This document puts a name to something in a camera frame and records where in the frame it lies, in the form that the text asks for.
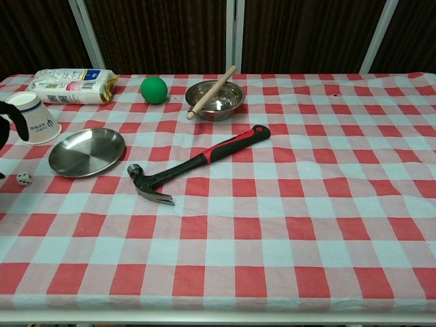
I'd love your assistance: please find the white paper cup blue print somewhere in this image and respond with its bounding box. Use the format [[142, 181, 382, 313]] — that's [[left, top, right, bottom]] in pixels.
[[4, 91, 63, 146]]

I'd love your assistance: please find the white snack package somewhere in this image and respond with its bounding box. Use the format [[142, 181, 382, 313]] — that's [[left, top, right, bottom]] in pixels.
[[27, 67, 119, 106]]

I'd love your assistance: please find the red white checkered tablecloth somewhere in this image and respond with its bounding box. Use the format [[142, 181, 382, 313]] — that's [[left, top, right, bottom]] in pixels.
[[0, 72, 436, 313]]

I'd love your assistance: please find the steel plate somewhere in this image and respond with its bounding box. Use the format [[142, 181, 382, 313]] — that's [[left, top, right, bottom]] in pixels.
[[48, 127, 127, 179]]

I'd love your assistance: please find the wooden stick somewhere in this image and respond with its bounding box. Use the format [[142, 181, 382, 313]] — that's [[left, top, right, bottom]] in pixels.
[[185, 65, 238, 121]]

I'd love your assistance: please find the white upright frame post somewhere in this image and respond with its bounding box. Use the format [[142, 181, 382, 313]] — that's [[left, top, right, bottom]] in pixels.
[[225, 0, 247, 74]]

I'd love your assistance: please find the stainless steel bowl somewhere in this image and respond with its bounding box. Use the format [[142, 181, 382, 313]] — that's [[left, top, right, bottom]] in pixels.
[[184, 80, 247, 122]]

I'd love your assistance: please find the white slanted frame post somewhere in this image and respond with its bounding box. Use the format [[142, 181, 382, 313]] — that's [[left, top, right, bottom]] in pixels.
[[360, 0, 400, 74], [67, 0, 107, 69]]

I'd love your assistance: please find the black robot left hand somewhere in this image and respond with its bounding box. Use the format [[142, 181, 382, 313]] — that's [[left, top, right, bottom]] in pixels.
[[0, 99, 30, 180]]

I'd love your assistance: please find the green ball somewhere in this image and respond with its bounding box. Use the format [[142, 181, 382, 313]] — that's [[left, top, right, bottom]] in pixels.
[[140, 76, 169, 105]]

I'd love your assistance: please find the white table frame bar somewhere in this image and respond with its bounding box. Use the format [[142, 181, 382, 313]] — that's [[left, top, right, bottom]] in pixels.
[[0, 309, 436, 325]]

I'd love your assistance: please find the black red claw hammer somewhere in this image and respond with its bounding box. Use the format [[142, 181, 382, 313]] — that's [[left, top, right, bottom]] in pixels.
[[127, 124, 272, 207]]

